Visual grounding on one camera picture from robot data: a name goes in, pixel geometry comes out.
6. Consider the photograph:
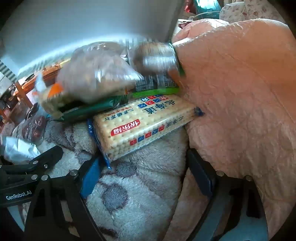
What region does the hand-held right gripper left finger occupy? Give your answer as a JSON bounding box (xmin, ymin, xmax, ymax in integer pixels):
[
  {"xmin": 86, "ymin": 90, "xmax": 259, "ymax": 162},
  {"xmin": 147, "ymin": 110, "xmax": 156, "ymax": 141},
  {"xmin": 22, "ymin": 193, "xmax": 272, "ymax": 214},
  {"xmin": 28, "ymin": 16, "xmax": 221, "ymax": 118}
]
[{"xmin": 24, "ymin": 156, "xmax": 109, "ymax": 241}]

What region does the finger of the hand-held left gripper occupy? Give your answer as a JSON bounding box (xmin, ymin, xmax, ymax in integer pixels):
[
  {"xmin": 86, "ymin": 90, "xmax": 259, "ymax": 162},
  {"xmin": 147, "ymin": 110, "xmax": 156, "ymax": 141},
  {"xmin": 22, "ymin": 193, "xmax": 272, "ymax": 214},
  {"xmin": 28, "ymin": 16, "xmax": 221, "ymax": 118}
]
[{"xmin": 0, "ymin": 146, "xmax": 64, "ymax": 173}]

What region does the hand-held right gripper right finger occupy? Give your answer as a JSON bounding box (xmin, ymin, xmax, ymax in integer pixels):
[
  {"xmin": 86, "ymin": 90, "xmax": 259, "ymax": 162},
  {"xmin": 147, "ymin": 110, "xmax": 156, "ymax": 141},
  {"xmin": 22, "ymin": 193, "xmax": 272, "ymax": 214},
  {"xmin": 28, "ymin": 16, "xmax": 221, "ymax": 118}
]
[{"xmin": 186, "ymin": 148, "xmax": 270, "ymax": 241}]

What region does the beige cracker packet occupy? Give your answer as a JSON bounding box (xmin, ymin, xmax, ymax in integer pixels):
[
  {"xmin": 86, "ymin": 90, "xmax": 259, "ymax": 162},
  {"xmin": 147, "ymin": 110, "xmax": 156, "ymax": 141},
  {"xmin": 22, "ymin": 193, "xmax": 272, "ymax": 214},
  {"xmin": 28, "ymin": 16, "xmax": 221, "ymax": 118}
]
[{"xmin": 87, "ymin": 94, "xmax": 205, "ymax": 168}]

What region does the clear bag of nuts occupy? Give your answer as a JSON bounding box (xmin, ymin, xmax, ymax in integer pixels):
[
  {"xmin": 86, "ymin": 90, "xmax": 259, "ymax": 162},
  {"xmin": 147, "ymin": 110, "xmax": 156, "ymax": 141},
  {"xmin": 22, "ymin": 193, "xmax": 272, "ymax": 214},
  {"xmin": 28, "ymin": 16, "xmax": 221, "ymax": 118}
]
[{"xmin": 54, "ymin": 41, "xmax": 145, "ymax": 105}]

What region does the silver green-edged snack packet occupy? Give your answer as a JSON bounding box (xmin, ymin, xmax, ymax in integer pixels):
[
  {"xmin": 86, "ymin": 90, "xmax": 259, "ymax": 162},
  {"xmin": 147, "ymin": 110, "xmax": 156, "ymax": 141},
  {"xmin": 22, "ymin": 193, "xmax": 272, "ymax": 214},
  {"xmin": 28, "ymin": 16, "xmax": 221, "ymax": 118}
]
[{"xmin": 120, "ymin": 40, "xmax": 186, "ymax": 99}]

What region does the clear bag of dark snacks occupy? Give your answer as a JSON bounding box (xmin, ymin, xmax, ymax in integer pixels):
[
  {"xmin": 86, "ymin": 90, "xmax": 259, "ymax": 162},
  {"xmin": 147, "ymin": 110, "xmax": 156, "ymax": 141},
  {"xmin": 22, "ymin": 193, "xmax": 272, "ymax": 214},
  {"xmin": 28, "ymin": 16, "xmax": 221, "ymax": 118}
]
[{"xmin": 13, "ymin": 103, "xmax": 50, "ymax": 145}]

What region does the silver foil bag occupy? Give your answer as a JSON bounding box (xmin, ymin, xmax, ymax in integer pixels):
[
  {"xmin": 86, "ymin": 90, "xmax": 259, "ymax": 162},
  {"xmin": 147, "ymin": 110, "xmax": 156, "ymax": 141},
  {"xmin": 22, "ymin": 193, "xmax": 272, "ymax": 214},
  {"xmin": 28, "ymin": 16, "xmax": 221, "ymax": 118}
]
[{"xmin": 0, "ymin": 136, "xmax": 42, "ymax": 165}]

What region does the floral fleece blanket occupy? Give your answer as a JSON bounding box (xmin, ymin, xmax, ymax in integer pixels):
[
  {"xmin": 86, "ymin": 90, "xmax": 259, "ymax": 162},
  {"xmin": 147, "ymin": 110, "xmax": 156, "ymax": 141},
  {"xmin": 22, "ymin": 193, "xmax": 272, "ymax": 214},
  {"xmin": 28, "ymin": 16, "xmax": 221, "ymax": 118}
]
[{"xmin": 2, "ymin": 116, "xmax": 192, "ymax": 241}]

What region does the dark green snack packet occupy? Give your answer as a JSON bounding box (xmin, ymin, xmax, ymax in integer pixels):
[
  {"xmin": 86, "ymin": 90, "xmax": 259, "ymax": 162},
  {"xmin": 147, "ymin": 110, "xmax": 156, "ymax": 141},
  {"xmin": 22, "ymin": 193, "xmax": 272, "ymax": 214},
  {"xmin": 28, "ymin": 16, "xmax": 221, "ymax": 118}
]
[{"xmin": 53, "ymin": 95, "xmax": 130, "ymax": 123}]

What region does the orange snack packet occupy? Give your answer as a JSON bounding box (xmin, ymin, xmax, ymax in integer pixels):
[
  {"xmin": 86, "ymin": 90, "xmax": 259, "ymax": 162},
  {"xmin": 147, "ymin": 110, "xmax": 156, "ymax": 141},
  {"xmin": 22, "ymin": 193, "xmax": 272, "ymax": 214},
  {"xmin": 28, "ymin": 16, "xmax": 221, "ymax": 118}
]
[{"xmin": 33, "ymin": 74, "xmax": 66, "ymax": 117}]

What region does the wooden table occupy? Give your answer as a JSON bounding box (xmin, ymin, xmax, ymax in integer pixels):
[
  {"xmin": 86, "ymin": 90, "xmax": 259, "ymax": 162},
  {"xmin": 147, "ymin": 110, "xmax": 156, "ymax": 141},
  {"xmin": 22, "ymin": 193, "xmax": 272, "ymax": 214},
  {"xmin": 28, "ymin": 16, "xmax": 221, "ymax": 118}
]
[{"xmin": 0, "ymin": 59, "xmax": 70, "ymax": 123}]

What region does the pink blanket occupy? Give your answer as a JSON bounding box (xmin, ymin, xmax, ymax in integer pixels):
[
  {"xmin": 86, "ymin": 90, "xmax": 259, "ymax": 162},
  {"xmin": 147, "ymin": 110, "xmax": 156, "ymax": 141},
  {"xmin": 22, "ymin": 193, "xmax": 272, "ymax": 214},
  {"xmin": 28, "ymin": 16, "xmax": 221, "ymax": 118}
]
[{"xmin": 164, "ymin": 19, "xmax": 296, "ymax": 241}]

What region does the dark ribbed panel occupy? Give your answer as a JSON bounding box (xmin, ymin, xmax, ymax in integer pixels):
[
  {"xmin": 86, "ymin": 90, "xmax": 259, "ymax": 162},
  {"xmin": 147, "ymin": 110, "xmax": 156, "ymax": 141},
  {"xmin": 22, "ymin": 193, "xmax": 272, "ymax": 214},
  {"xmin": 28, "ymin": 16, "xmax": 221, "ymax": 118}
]
[{"xmin": 0, "ymin": 60, "xmax": 18, "ymax": 82}]

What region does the teal cushion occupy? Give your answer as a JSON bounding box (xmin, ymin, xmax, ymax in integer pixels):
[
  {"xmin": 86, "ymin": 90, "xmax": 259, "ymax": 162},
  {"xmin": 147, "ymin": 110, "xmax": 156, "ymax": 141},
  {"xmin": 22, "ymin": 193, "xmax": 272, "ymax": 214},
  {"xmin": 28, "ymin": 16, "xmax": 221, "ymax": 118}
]
[{"xmin": 193, "ymin": 0, "xmax": 222, "ymax": 19}]

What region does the floral cloth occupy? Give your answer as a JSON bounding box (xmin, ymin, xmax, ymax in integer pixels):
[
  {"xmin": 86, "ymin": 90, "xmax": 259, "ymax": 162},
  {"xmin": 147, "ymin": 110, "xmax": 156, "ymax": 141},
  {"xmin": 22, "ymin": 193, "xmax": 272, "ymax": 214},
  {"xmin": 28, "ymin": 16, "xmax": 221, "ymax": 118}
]
[{"xmin": 218, "ymin": 0, "xmax": 286, "ymax": 24}]

